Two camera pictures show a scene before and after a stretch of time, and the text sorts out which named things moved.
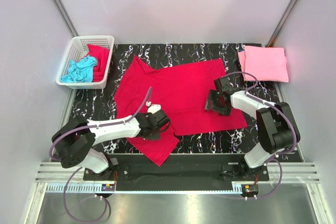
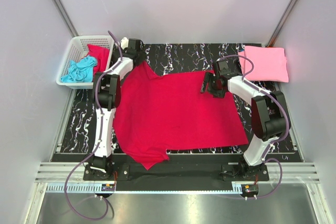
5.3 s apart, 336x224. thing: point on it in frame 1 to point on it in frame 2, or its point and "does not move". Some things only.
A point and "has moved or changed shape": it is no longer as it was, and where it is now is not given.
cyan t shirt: (81, 71) does not move
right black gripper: (212, 95) to (208, 77)
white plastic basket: (77, 48) does not move
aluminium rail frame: (292, 194) does not move
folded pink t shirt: (266, 63) does not move
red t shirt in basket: (102, 54) does not move
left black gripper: (155, 137) to (143, 56)
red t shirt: (181, 92) has moved or changed shape
